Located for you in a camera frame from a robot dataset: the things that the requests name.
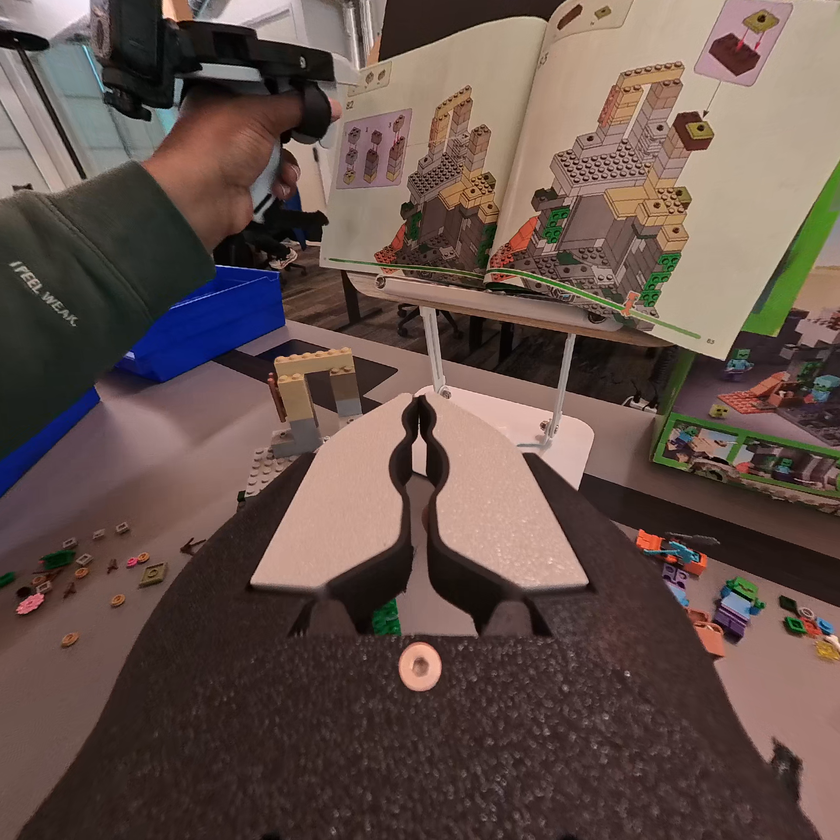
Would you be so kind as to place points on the colourful brick pile right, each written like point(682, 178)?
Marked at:
point(738, 604)

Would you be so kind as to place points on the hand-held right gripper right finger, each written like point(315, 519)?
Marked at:
point(505, 512)

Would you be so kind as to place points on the scatter of small brick pieces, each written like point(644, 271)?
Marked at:
point(152, 574)

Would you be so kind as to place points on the open brick instruction booklet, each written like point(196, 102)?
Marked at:
point(590, 197)

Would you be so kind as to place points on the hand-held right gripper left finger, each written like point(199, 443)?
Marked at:
point(328, 512)

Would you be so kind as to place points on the green toy brick set box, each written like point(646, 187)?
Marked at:
point(754, 394)

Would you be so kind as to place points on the large black panel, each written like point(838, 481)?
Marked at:
point(459, 19)

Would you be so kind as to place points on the blue plastic bin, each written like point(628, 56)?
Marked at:
point(39, 439)
point(210, 315)

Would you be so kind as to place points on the person's left hand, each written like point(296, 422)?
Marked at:
point(216, 157)

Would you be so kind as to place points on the toy brick model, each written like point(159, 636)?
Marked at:
point(295, 394)

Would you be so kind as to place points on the white book stand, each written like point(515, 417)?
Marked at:
point(558, 433)

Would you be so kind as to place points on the person's left forearm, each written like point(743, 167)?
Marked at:
point(85, 295)

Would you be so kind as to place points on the grey desk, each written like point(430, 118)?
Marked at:
point(164, 459)

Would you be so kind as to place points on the white power strip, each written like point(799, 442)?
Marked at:
point(646, 403)

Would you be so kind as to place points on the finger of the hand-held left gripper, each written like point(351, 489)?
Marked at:
point(348, 73)

